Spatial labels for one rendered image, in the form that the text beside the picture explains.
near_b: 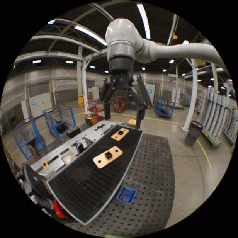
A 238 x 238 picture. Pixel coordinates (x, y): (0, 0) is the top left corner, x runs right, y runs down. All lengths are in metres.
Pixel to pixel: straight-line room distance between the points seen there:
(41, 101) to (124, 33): 8.22
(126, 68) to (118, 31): 0.13
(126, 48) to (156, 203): 0.83
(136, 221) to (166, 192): 0.32
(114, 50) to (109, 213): 0.81
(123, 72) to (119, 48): 0.07
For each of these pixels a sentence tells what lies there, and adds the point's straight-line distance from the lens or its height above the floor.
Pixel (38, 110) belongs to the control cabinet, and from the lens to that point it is 8.27.
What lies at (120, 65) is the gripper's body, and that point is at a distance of 0.21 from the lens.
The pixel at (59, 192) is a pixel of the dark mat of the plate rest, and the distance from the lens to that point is 0.22.
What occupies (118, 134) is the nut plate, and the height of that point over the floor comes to 1.16.
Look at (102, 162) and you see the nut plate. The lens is 0.20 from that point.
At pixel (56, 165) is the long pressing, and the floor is 1.00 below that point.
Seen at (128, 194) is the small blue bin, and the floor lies 0.70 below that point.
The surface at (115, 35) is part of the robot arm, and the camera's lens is 0.26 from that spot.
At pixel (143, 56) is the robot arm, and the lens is 0.35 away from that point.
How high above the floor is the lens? 1.33
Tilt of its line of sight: 24 degrees down
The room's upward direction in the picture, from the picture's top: straight up
